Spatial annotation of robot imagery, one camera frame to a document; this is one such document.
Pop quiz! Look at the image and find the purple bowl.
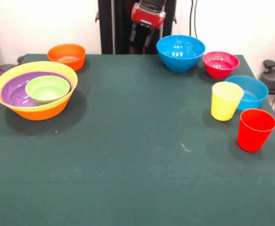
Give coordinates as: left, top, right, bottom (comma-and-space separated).
0, 71, 72, 108

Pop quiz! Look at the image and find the black wall cable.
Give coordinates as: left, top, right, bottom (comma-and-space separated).
189, 0, 199, 39

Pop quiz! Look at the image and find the red cup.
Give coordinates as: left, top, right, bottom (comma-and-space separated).
237, 108, 275, 153

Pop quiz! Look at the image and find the yellow cup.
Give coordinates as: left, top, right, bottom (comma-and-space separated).
210, 81, 244, 122

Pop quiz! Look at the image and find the small pink bowl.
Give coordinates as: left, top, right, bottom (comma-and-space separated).
202, 51, 241, 80

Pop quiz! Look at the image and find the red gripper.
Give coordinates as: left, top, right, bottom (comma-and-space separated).
129, 2, 167, 47

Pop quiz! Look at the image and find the large yellow bowl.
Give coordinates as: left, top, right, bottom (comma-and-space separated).
0, 61, 78, 121

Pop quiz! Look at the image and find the small orange bowl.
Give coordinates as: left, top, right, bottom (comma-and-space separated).
47, 43, 86, 72

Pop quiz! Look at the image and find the shallow blue bowl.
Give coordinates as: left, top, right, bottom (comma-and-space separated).
224, 75, 269, 112

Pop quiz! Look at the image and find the small green bowl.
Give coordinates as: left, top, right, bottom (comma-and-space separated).
25, 75, 71, 105

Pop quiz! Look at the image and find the dark green tablecloth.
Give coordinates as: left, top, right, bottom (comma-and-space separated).
0, 53, 275, 226

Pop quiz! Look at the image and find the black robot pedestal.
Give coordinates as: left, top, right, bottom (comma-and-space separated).
95, 0, 178, 55

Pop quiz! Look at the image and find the deep blue bowl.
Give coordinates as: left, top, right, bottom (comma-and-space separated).
156, 34, 207, 73

